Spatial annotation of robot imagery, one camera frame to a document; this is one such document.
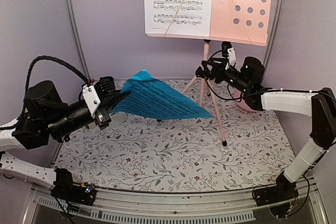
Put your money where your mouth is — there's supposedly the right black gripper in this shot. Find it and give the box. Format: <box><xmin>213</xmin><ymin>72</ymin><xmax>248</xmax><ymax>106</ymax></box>
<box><xmin>202</xmin><ymin>57</ymin><xmax>251</xmax><ymax>93</ymax></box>

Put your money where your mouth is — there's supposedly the blue sheet music page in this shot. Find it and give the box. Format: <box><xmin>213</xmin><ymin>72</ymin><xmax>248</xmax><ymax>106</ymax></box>
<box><xmin>112</xmin><ymin>69</ymin><xmax>211</xmax><ymax>120</ymax></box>

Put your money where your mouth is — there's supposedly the pink music stand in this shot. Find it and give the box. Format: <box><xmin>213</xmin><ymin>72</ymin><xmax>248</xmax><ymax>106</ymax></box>
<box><xmin>145</xmin><ymin>0</ymin><xmax>275</xmax><ymax>146</ymax></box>

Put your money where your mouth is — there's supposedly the white sheet music page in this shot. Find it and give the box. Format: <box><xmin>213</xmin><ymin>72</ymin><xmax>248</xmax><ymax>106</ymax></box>
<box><xmin>144</xmin><ymin>0</ymin><xmax>212</xmax><ymax>38</ymax></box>

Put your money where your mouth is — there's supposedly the white metronome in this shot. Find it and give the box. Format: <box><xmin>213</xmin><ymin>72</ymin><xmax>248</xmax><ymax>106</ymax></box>
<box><xmin>109</xmin><ymin>112</ymin><xmax>128</xmax><ymax>127</ymax></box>

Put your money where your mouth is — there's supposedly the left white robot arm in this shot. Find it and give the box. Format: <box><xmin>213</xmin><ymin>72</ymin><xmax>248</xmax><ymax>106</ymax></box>
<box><xmin>1</xmin><ymin>56</ymin><xmax>130</xmax><ymax>152</ymax></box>

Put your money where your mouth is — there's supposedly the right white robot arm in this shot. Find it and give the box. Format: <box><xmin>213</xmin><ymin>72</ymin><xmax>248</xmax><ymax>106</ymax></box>
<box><xmin>195</xmin><ymin>57</ymin><xmax>335</xmax><ymax>201</ymax></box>

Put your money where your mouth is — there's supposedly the dark blue mug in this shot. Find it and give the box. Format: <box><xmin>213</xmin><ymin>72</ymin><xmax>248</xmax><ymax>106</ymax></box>
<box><xmin>97</xmin><ymin>76</ymin><xmax>116</xmax><ymax>92</ymax></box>

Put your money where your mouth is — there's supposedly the pink plate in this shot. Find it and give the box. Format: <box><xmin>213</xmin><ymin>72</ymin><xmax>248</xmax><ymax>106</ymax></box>
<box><xmin>234</xmin><ymin>90</ymin><xmax>258</xmax><ymax>112</ymax></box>

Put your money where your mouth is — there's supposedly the floral table mat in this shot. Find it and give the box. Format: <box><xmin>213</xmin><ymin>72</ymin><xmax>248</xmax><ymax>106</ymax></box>
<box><xmin>54</xmin><ymin>78</ymin><xmax>300</xmax><ymax>193</ymax></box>

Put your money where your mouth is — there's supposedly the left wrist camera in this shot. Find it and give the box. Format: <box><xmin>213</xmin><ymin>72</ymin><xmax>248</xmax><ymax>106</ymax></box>
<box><xmin>82</xmin><ymin>84</ymin><xmax>111</xmax><ymax>130</ymax></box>

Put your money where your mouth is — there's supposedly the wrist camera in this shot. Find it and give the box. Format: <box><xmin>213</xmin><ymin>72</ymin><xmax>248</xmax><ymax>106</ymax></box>
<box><xmin>221</xmin><ymin>41</ymin><xmax>236</xmax><ymax>66</ymax></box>
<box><xmin>82</xmin><ymin>84</ymin><xmax>111</xmax><ymax>130</ymax></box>

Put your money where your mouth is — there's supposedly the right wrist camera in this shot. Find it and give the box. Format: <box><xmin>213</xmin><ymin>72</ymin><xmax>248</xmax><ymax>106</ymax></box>
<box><xmin>221</xmin><ymin>41</ymin><xmax>236</xmax><ymax>66</ymax></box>

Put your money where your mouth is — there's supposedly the right aluminium frame post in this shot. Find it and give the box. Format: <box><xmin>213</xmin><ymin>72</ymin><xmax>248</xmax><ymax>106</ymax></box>
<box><xmin>262</xmin><ymin>0</ymin><xmax>285</xmax><ymax>81</ymax></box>

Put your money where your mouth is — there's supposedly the aluminium frame post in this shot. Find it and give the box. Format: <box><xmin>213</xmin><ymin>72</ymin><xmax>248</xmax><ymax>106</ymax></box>
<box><xmin>262</xmin><ymin>0</ymin><xmax>285</xmax><ymax>81</ymax></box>
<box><xmin>64</xmin><ymin>0</ymin><xmax>91</xmax><ymax>79</ymax></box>

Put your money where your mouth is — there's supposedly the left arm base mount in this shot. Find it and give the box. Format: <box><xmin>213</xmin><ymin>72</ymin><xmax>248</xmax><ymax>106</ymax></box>
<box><xmin>51</xmin><ymin>178</ymin><xmax>97</xmax><ymax>206</ymax></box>

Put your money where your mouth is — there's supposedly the left aluminium frame post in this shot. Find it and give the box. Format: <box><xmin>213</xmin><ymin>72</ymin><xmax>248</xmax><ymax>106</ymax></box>
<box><xmin>64</xmin><ymin>0</ymin><xmax>91</xmax><ymax>79</ymax></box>

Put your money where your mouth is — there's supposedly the aluminium front rail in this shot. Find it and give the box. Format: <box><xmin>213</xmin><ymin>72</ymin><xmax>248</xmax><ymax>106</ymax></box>
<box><xmin>23</xmin><ymin>176</ymin><xmax>330</xmax><ymax>223</ymax></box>

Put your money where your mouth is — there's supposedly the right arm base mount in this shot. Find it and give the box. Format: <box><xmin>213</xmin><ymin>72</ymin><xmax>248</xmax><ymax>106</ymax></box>
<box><xmin>252</xmin><ymin>180</ymin><xmax>299</xmax><ymax>206</ymax></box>

